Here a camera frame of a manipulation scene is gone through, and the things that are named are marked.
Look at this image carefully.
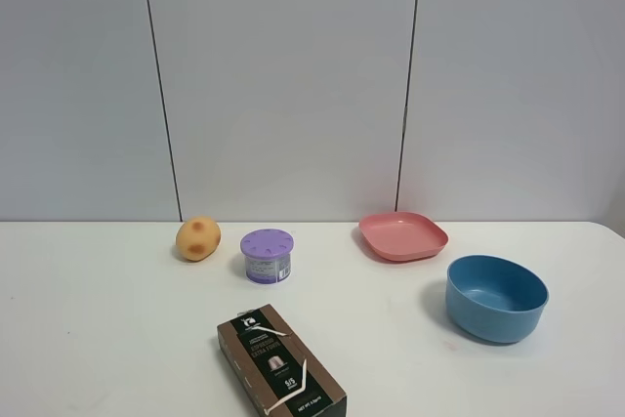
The yellow toy potato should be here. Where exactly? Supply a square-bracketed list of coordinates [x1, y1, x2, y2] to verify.
[175, 217, 222, 262]

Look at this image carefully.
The pink square plate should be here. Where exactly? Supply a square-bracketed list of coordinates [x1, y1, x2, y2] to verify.
[358, 212, 448, 263]

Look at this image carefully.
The brown coffee capsule box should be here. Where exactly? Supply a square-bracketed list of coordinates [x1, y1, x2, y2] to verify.
[217, 304, 348, 417]

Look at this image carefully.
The purple lidded round container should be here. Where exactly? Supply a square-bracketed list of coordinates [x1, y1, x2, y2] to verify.
[240, 229, 294, 284]

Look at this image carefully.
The blue bowl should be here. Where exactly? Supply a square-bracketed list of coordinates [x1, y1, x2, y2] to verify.
[445, 255, 549, 345]

